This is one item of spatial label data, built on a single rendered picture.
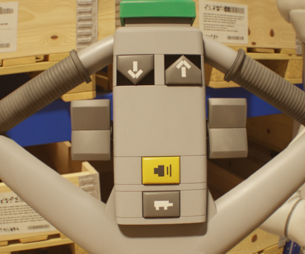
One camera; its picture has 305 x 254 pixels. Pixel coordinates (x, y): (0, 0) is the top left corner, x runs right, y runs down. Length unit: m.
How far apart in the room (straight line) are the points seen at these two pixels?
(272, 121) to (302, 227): 1.35
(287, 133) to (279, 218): 1.21
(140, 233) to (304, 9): 0.74
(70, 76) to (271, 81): 0.21
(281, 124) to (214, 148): 1.72
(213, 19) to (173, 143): 0.98
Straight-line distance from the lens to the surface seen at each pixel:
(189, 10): 0.42
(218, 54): 0.42
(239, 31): 1.41
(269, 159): 2.08
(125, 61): 0.39
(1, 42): 1.11
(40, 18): 1.13
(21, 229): 1.25
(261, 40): 1.48
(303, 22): 1.01
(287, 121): 2.07
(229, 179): 2.17
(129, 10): 0.42
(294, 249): 2.12
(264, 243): 1.80
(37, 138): 1.22
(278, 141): 2.14
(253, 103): 1.55
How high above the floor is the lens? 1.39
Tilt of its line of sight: 15 degrees down
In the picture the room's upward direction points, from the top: 1 degrees counter-clockwise
